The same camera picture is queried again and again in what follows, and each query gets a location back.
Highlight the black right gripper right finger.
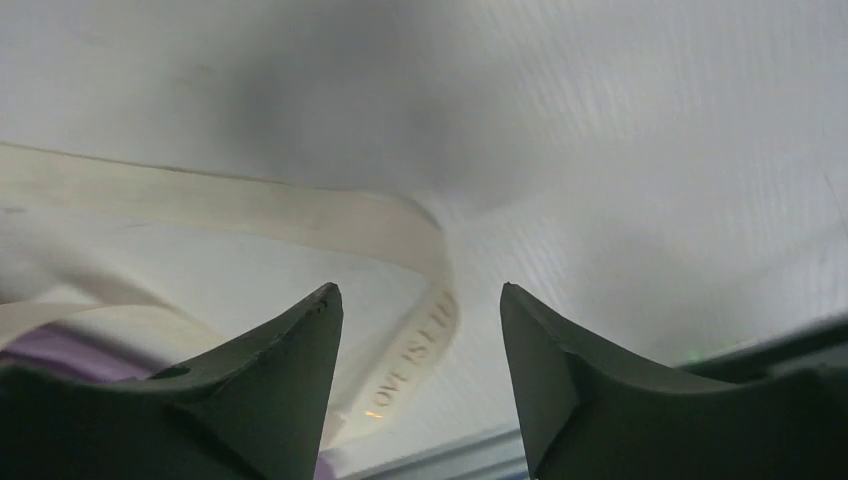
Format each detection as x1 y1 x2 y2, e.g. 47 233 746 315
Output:
500 284 847 479

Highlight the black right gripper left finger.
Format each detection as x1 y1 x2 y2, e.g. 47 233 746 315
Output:
1 283 343 479

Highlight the purple wrapping paper sheet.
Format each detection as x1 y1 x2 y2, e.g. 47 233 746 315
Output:
0 324 346 480

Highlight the cream ribbon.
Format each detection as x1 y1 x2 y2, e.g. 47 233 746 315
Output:
1 145 459 449

